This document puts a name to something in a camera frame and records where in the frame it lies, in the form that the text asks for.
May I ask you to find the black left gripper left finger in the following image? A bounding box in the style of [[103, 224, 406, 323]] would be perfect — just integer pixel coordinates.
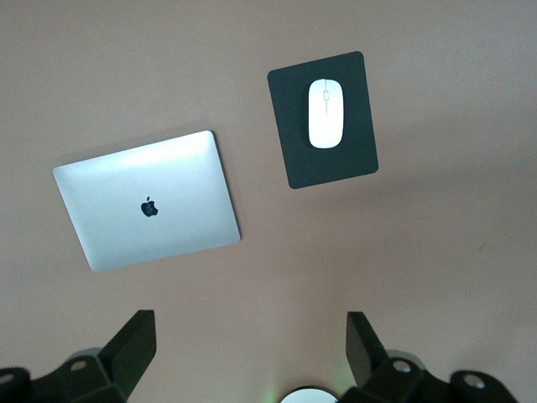
[[0, 309, 158, 403]]

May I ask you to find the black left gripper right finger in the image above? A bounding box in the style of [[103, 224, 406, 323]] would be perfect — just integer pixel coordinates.
[[341, 311, 519, 403]]

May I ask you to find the white computer mouse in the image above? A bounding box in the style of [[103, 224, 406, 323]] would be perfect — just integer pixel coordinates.
[[308, 78, 346, 150]]

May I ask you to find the black mouse pad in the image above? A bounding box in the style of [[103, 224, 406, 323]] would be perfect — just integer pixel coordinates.
[[267, 50, 380, 191]]

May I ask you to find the silver laptop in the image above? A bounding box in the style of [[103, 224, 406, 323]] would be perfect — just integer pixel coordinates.
[[52, 129, 242, 274]]

